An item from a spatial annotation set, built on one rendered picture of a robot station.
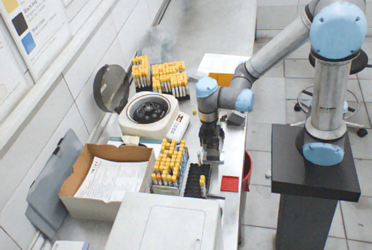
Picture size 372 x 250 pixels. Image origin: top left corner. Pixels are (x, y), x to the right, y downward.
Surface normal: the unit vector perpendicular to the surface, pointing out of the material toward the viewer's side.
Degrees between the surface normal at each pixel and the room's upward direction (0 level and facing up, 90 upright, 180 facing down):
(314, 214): 90
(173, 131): 25
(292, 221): 90
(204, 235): 0
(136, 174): 3
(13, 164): 90
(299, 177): 4
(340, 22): 82
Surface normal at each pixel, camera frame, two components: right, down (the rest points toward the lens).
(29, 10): 0.99, 0.07
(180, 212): -0.11, -0.74
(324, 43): -0.35, 0.54
